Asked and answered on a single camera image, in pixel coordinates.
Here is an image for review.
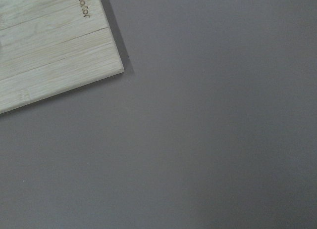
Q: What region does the wooden cutting board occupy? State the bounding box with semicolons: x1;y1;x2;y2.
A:
0;0;124;113

